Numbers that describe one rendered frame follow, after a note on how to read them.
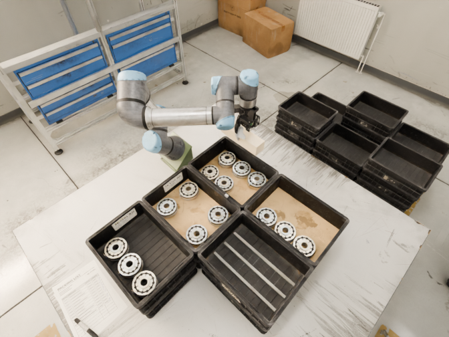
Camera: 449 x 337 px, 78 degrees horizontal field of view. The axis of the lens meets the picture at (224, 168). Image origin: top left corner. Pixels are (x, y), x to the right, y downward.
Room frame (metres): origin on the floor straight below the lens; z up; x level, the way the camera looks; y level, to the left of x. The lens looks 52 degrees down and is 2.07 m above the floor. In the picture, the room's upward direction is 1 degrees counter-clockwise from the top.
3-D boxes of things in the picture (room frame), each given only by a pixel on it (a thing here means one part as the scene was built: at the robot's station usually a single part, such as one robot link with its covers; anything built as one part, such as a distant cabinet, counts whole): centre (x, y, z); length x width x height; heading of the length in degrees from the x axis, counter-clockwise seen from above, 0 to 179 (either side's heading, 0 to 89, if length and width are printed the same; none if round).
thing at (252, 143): (0.99, -0.09, 1.08); 0.24 x 0.06 x 0.06; 44
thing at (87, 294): (0.33, 0.64, 0.70); 0.33 x 0.23 x 0.01; 44
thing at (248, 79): (0.97, -0.10, 1.39); 0.09 x 0.08 x 0.11; 90
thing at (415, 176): (1.21, -1.25, 0.37); 0.40 x 0.30 x 0.45; 44
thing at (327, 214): (0.63, -0.33, 0.87); 0.40 x 0.30 x 0.11; 46
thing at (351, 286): (0.66, 0.03, 0.35); 1.60 x 1.60 x 0.70; 44
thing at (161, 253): (0.48, 0.38, 0.87); 0.40 x 0.30 x 0.11; 46
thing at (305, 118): (1.78, -0.69, 0.37); 0.40 x 0.30 x 0.45; 44
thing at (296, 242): (0.50, -0.36, 0.86); 0.10 x 0.10 x 0.01
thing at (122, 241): (0.51, 0.50, 0.86); 0.10 x 0.10 x 0.01
